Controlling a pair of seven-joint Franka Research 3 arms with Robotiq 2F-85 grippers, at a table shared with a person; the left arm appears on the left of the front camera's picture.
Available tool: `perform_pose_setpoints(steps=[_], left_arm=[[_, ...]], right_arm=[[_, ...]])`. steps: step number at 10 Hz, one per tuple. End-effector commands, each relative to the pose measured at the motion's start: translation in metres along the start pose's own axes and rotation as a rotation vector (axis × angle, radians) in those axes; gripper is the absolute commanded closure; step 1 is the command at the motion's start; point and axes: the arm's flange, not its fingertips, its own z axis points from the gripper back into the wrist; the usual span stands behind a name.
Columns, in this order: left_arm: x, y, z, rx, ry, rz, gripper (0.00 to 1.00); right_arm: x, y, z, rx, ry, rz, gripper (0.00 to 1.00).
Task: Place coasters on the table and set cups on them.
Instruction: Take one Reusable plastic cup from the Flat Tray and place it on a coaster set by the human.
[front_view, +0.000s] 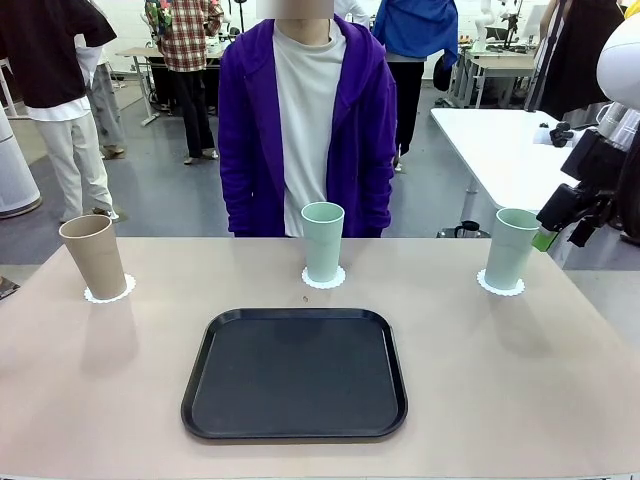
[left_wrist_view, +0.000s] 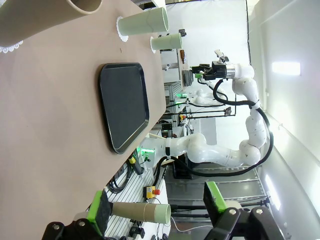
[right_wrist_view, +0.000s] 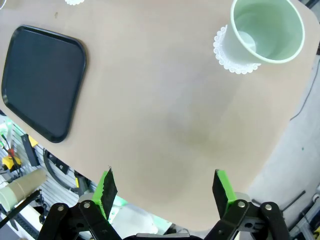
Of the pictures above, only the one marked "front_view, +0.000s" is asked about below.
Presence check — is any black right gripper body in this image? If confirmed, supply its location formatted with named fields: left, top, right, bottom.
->
left=560, top=128, right=626, bottom=196

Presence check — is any light green plastic cup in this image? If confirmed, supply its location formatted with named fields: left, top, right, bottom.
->
left=483, top=207, right=540, bottom=290
left=300, top=201, right=346, bottom=282

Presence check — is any white scalloped paper coaster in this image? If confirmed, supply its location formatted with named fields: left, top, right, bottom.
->
left=83, top=273, right=138, bottom=305
left=476, top=268, right=526, bottom=297
left=301, top=265, right=348, bottom=290

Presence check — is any brown plastic cup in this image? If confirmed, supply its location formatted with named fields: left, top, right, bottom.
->
left=58, top=214, right=128, bottom=300

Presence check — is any person's right forearm purple sleeve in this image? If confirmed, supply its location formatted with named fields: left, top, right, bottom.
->
left=219, top=159, right=254, bottom=237

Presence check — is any person's left forearm purple sleeve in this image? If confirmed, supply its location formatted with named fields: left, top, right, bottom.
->
left=367, top=159, right=397, bottom=237

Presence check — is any white table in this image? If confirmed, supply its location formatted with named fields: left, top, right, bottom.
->
left=429, top=107, right=609, bottom=239

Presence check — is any black metal kettle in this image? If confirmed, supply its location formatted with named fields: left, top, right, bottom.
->
left=437, top=219, right=492, bottom=239

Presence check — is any person in dark coat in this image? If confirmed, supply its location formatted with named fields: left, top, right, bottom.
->
left=534, top=0, right=626, bottom=122

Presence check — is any grey workbench desk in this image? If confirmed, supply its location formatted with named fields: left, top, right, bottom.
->
left=457, top=42, right=539, bottom=109

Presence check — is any black hanging bag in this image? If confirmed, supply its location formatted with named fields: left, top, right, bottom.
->
left=432, top=52, right=454, bottom=94

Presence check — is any person in blue jacket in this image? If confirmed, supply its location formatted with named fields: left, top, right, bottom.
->
left=374, top=0, right=460, bottom=171

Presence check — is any person in purple hoodie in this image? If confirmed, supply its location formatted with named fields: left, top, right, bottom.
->
left=218, top=12, right=399, bottom=239

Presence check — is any person in white shirt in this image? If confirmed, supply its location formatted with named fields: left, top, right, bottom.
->
left=335, top=0, right=372, bottom=31

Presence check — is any black plastic tray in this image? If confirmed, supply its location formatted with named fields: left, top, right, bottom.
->
left=180, top=307, right=409, bottom=441

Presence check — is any person in plaid shirt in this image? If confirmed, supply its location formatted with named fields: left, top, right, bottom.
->
left=145, top=0, right=225, bottom=166

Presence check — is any person in grey trousers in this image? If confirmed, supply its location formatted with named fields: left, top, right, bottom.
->
left=74, top=29, right=126, bottom=160

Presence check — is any person in black shirt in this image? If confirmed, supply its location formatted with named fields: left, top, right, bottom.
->
left=0, top=0, right=119, bottom=224

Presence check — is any white cylindrical air purifier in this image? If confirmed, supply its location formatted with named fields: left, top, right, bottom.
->
left=0, top=105, right=42, bottom=220

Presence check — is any black cable sleeve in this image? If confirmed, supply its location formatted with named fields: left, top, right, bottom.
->
left=617, top=144, right=640, bottom=232

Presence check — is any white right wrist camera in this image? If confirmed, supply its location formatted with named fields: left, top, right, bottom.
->
left=532, top=119, right=576, bottom=149

